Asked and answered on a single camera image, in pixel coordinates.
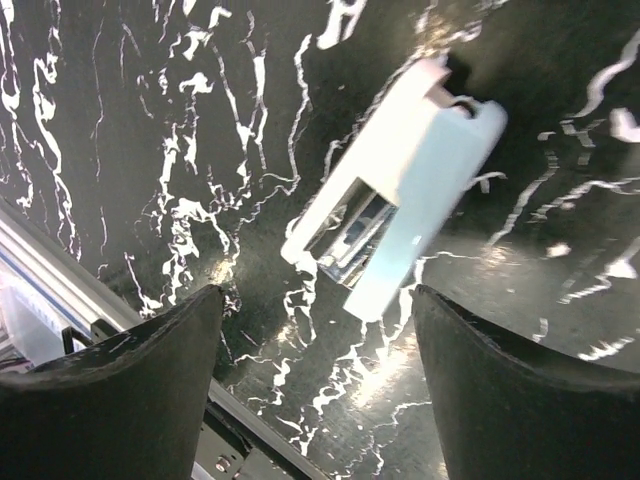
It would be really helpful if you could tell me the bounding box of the aluminium rail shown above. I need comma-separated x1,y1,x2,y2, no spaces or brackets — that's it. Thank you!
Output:
1,201,142,371

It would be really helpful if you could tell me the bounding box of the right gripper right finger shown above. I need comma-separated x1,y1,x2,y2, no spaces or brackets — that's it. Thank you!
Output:
412,285,639,479

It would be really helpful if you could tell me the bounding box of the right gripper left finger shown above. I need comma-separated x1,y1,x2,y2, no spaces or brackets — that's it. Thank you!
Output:
1,286,223,479

